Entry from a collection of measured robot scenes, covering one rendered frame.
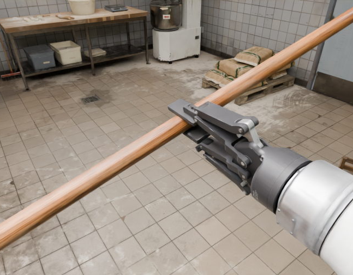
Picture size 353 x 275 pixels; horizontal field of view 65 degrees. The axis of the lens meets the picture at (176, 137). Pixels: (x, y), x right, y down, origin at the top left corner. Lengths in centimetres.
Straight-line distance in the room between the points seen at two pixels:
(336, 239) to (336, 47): 419
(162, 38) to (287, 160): 497
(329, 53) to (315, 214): 423
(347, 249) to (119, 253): 187
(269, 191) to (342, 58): 414
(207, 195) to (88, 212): 98
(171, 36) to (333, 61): 261
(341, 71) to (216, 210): 286
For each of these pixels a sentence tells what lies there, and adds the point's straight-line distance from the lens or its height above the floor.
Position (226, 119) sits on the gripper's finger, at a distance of 36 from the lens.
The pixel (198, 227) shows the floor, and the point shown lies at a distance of 219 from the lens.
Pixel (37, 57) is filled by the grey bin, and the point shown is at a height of 42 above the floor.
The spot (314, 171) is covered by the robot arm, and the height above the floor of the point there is 152.
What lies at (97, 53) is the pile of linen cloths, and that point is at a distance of 520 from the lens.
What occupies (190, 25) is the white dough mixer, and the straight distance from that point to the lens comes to 549.
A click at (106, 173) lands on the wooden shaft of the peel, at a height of 144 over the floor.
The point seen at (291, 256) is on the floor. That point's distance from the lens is 218.
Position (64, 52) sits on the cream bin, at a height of 42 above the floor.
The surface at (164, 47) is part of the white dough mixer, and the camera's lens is 528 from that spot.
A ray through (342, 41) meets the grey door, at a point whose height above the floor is 76.
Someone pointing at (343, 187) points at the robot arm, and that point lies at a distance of 31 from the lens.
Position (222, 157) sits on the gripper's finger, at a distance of 41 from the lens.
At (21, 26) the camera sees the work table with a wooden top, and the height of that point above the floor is 90.
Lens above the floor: 170
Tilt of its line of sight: 33 degrees down
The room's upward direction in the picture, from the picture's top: straight up
